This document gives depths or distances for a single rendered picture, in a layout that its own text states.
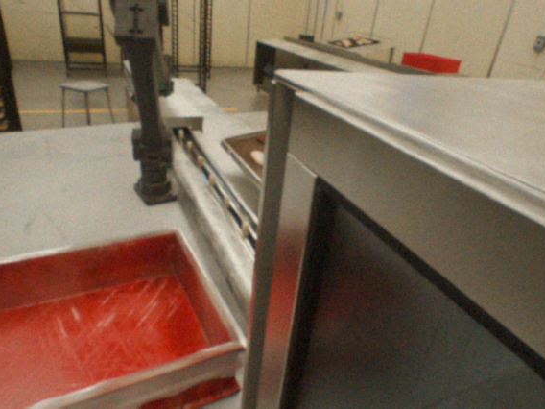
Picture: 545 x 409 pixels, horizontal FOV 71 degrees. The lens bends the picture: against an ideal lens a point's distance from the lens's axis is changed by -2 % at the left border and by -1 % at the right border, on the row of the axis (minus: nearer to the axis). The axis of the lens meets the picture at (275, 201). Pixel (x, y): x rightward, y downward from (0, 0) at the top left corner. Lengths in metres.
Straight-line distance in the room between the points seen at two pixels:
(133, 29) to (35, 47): 7.27
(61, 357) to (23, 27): 7.54
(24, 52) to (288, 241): 7.98
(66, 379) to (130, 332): 0.11
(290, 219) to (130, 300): 0.62
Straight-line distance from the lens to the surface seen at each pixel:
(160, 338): 0.70
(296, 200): 0.16
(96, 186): 1.20
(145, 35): 0.82
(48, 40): 8.05
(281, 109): 0.19
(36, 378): 0.69
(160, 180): 1.09
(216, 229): 0.89
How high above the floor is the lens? 1.33
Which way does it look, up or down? 27 degrees down
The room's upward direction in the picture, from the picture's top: 6 degrees clockwise
